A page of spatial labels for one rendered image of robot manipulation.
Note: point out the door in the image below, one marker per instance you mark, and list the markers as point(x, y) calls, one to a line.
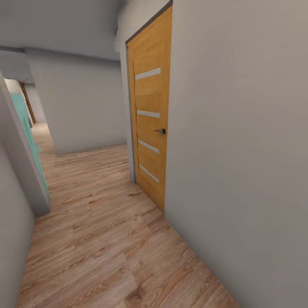
point(149, 57)

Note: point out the standing mirror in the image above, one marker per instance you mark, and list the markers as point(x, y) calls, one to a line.
point(18, 101)

